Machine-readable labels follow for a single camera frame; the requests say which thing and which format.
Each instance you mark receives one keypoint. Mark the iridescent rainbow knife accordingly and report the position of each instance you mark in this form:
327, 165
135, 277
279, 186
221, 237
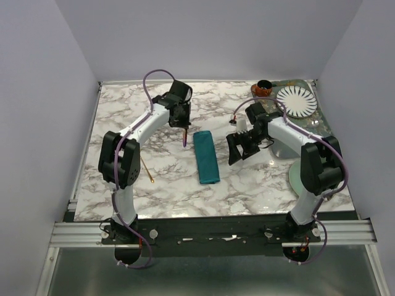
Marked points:
185, 137

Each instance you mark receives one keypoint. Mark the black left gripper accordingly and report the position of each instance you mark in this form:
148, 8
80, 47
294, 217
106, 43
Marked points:
184, 123

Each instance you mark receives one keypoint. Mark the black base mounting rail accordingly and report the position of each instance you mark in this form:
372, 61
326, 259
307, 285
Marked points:
217, 236

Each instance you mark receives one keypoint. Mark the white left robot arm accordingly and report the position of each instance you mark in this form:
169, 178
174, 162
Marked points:
120, 157

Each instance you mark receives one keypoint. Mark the aluminium frame rail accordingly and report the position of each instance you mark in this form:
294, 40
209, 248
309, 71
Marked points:
73, 235

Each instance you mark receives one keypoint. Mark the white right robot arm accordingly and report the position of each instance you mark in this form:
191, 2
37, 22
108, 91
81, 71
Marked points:
322, 169

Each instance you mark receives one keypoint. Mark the gold spoon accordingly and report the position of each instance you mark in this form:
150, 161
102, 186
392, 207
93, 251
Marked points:
147, 171

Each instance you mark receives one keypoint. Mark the teal cloth napkin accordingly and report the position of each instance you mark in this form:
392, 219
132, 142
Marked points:
206, 159

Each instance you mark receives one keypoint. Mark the orange black cup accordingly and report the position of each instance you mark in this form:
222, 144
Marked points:
262, 88

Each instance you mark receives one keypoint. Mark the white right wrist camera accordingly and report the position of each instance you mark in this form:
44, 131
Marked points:
240, 124

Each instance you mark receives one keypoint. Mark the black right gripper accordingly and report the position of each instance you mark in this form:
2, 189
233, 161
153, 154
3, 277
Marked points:
234, 153

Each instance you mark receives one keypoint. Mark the mint green floral plate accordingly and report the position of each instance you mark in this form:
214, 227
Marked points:
295, 178

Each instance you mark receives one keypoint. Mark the dark floral placemat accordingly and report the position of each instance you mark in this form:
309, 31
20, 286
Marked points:
316, 123

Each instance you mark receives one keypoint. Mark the white striped plate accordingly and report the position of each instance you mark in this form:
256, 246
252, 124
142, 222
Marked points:
299, 102

